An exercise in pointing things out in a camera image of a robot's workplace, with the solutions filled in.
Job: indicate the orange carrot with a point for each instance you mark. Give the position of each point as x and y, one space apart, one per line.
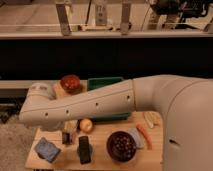
143 131

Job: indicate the grey spatula blade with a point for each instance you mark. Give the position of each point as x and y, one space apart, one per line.
134 133

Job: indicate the red-brown bowl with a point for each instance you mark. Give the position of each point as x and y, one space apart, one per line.
70 83

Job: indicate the dark rectangular block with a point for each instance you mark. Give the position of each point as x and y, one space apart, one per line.
84 150

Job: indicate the dark purple bowl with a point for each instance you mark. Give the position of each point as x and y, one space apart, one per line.
121 146

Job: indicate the yellow onion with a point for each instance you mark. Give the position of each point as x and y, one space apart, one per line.
86 125

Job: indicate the blue sponge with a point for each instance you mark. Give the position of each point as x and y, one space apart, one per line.
47 150

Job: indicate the wooden table board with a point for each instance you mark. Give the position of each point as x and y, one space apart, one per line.
100 160

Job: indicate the black metal clip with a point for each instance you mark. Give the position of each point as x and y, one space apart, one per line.
66 138

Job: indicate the green plastic tray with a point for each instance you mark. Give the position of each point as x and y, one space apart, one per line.
94 83

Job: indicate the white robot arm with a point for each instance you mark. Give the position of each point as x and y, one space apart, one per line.
184 103

